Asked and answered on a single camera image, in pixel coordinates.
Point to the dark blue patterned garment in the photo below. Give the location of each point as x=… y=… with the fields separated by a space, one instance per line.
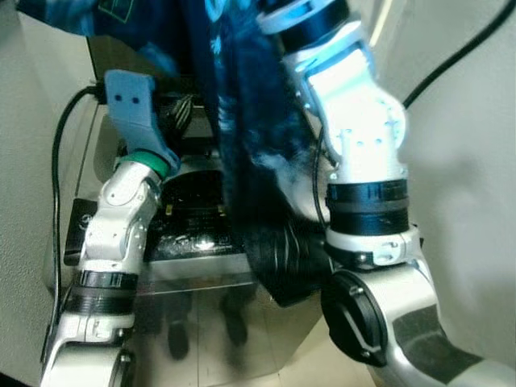
x=242 y=97

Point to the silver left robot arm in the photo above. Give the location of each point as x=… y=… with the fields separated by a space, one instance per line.
x=113 y=226

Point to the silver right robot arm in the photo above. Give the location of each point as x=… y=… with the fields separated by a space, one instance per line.
x=363 y=121

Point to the grey top-load washing machine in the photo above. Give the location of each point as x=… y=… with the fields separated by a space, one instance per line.
x=185 y=322

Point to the grey-blue left wrist camera mount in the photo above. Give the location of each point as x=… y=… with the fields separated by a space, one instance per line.
x=133 y=105

